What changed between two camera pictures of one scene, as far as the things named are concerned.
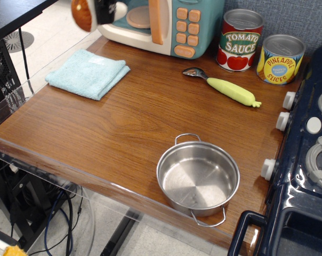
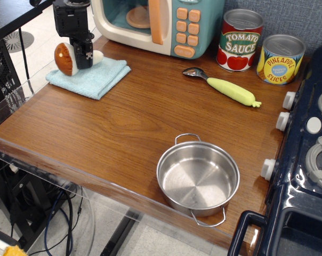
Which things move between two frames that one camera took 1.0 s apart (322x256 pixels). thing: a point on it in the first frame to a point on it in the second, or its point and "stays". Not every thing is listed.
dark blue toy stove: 298,222 stays
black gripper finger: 105,11 to 83,48
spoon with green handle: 225,89 stays
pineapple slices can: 280,58 stays
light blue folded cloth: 87,73 stays
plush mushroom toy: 83,13 to 64,58
